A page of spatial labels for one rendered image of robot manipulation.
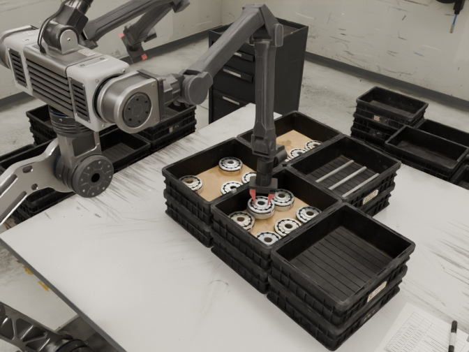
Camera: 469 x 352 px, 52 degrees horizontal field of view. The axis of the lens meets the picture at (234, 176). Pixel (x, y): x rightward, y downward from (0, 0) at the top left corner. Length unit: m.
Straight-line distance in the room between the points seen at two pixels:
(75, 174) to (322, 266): 0.85
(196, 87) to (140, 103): 0.18
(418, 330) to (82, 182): 1.18
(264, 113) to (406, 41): 3.50
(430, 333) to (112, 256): 1.15
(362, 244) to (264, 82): 0.68
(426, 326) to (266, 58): 1.03
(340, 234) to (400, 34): 3.43
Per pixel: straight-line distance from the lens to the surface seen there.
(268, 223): 1.79
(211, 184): 1.97
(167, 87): 1.25
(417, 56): 4.99
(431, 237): 2.11
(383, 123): 3.33
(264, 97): 1.59
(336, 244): 1.76
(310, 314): 1.55
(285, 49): 3.52
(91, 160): 1.49
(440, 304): 1.86
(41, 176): 1.56
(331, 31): 5.33
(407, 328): 1.74
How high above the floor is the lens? 2.00
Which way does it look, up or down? 35 degrees down
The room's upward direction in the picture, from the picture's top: 2 degrees clockwise
